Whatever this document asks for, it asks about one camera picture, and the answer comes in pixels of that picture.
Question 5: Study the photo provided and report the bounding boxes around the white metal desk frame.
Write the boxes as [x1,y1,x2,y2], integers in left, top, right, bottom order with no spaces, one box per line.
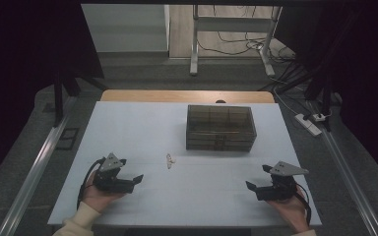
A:
[189,4,284,78]

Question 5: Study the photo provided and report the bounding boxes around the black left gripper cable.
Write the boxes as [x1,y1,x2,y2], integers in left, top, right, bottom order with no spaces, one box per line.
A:
[76,157,107,211]

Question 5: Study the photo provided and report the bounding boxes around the black and red gripper cable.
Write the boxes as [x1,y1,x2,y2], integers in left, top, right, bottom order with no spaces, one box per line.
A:
[294,182,313,227]

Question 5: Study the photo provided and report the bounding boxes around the black floor cables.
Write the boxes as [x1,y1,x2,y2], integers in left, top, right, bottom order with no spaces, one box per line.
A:
[197,4,297,64]

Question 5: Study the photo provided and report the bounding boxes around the white floor cable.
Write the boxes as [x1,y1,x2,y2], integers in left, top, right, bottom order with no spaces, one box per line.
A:
[272,86,299,116]

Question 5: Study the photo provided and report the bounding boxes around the smoky transparent jewelry box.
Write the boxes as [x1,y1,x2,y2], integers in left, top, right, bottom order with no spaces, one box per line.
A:
[185,104,258,152]

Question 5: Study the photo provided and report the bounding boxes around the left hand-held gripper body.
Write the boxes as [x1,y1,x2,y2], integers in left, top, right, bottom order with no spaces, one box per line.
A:
[93,152,136,195]

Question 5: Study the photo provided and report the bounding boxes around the wooden table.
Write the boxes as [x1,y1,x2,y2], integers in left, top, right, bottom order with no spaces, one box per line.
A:
[99,89,276,104]

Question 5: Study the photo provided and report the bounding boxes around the dark curtain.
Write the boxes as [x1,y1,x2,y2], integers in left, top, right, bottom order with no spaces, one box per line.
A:
[0,0,105,192]
[274,0,378,185]

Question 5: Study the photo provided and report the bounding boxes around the black metal stand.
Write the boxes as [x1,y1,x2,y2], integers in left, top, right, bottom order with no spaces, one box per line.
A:
[257,60,336,133]
[52,67,109,128]

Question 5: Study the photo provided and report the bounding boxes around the person's left hand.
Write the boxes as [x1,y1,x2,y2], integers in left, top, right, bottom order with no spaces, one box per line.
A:
[82,170,126,214]

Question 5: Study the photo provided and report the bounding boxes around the white cabinet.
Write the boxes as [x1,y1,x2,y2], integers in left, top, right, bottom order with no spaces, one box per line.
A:
[81,3,171,54]

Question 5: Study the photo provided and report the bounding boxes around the gold pearl brooch pin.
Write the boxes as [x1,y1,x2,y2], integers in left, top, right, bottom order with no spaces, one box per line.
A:
[165,153,176,170]

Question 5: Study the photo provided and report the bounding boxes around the smoky transparent box drawer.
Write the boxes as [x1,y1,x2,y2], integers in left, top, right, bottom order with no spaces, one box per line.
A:
[186,143,254,152]

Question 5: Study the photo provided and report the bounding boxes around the black floor plate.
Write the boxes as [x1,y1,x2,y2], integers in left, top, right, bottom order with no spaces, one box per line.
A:
[55,127,81,151]

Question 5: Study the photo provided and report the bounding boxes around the aluminium floor rail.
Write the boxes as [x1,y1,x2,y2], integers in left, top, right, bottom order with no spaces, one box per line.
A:
[0,95,77,236]
[308,101,378,236]

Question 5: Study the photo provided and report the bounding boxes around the white power strip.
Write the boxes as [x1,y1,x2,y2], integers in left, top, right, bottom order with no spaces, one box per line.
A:
[293,113,323,138]

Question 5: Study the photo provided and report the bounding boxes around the person's right hand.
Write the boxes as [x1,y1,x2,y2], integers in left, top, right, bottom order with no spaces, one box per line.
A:
[266,186,311,234]

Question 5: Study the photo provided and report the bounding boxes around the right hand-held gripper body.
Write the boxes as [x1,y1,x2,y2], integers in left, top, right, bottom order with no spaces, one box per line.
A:
[256,160,310,202]

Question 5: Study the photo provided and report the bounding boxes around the white plug adapter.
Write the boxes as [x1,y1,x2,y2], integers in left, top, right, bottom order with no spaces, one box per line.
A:
[312,112,330,123]

